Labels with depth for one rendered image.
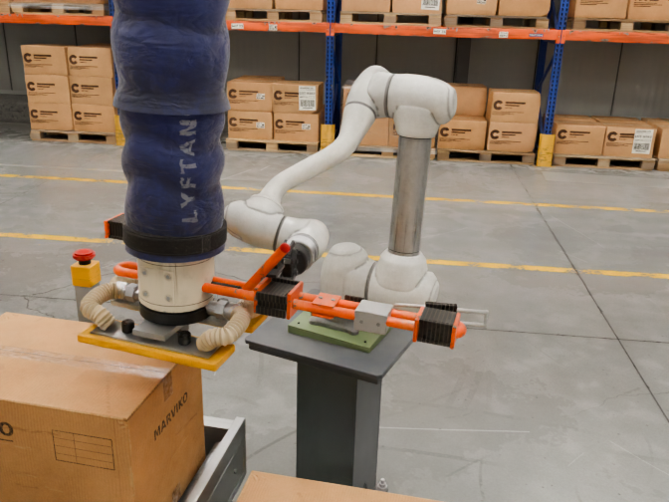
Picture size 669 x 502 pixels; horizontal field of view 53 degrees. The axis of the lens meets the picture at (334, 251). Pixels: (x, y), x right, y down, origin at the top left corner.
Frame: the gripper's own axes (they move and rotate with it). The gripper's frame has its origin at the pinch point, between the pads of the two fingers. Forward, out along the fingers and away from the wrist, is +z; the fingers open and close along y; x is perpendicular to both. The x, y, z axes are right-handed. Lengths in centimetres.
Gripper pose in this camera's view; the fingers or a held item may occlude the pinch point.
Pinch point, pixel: (273, 287)
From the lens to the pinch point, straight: 152.9
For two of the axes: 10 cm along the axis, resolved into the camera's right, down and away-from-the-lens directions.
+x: -9.8, -0.9, 1.8
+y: -0.2, 9.4, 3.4
